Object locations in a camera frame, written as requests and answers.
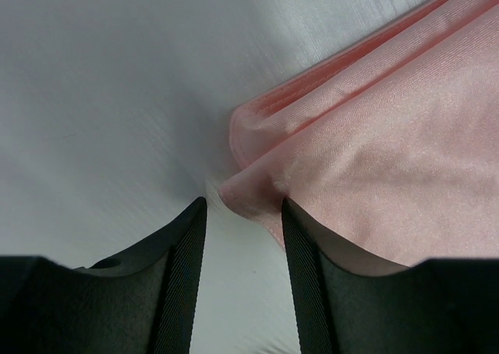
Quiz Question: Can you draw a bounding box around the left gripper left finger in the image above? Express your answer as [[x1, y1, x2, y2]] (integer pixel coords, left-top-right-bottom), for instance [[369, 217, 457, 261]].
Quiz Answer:
[[1, 197, 207, 353]]

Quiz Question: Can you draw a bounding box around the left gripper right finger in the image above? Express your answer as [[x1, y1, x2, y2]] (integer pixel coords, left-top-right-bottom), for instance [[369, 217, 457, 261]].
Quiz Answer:
[[281, 199, 498, 353]]

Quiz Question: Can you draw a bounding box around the pink satin napkin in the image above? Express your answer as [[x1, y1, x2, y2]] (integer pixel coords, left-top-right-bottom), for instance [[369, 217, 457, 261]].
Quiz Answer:
[[219, 0, 498, 265]]

